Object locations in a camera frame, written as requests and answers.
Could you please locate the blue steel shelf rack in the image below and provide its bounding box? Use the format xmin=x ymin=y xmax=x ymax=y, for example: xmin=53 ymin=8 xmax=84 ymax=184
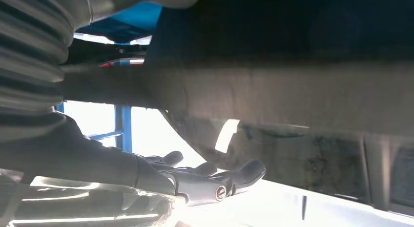
xmin=56 ymin=1 xmax=414 ymax=227

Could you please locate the white car body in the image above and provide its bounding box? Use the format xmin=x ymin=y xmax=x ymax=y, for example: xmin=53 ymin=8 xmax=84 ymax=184
xmin=63 ymin=33 xmax=207 ymax=169

